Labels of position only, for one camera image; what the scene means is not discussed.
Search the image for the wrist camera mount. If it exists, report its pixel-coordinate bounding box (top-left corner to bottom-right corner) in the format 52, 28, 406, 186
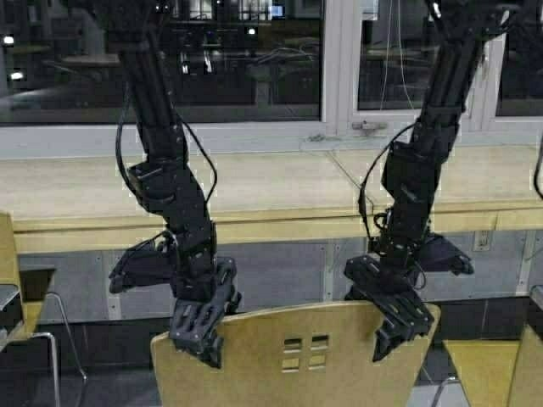
109, 230, 178, 294
417, 232, 474, 276

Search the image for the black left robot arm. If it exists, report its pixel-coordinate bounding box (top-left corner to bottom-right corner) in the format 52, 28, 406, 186
66, 1, 241, 369

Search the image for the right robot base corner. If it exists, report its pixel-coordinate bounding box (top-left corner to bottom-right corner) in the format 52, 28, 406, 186
527, 285, 543, 332

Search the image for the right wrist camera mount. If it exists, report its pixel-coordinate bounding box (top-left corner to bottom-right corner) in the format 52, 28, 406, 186
417, 232, 474, 276

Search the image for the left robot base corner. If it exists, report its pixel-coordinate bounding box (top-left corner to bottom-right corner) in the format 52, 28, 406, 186
0, 284, 23, 350

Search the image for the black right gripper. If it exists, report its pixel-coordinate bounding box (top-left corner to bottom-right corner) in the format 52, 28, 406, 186
344, 255, 434, 362

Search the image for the grey window latch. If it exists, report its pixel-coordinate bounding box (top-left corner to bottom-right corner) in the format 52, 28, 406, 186
351, 120, 388, 137

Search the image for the long wooden counter table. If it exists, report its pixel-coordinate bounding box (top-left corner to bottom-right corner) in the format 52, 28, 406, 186
1, 146, 542, 254

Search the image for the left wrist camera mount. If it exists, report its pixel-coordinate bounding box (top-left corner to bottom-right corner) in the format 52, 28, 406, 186
109, 230, 178, 294

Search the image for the yellow wooden chair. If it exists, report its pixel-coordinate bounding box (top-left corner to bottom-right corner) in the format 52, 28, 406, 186
150, 301, 434, 406
0, 211, 88, 407
444, 325, 542, 406

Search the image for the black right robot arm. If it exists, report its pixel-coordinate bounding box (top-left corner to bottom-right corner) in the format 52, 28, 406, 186
344, 1, 541, 361

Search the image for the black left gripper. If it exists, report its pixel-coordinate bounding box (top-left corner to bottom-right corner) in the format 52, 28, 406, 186
168, 257, 242, 368

